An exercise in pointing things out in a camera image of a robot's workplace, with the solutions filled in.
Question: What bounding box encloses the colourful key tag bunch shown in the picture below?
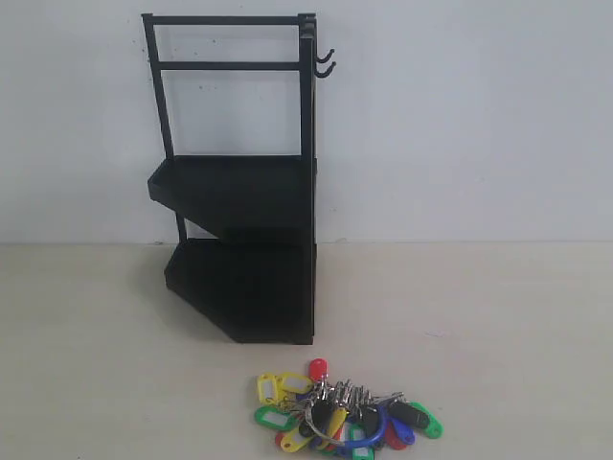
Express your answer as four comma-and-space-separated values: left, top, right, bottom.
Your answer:
254, 358, 444, 459

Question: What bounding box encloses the black two-tier metal rack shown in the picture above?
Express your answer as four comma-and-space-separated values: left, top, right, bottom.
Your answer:
142, 13, 319, 345

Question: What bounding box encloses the black metal hook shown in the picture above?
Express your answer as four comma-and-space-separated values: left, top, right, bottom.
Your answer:
314, 61, 336, 80
315, 48, 335, 64

